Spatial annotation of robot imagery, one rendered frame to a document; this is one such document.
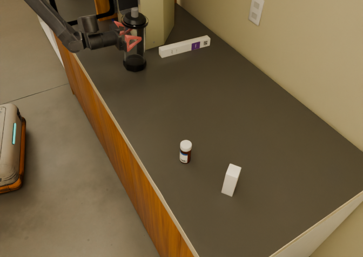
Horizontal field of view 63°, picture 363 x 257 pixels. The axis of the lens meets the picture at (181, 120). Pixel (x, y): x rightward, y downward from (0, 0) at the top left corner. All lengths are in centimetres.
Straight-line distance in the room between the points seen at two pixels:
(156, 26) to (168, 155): 68
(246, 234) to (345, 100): 61
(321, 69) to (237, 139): 42
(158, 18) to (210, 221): 94
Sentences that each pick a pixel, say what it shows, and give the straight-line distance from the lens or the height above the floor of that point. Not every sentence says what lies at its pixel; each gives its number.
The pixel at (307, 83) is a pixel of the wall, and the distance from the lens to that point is 131.
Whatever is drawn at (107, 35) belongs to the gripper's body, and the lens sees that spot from 124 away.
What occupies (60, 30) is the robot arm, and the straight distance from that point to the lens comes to 125.
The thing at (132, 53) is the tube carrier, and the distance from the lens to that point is 130.
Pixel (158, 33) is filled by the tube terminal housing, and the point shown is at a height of 101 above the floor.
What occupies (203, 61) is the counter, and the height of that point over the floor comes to 94.
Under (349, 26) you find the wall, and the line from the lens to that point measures 115.
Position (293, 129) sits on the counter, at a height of 94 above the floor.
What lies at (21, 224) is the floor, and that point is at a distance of 213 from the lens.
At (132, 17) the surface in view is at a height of 118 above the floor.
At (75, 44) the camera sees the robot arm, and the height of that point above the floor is 113.
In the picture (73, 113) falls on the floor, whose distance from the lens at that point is 260.
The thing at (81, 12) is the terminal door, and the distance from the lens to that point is 164.
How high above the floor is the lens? 176
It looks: 47 degrees down
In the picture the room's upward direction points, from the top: 2 degrees clockwise
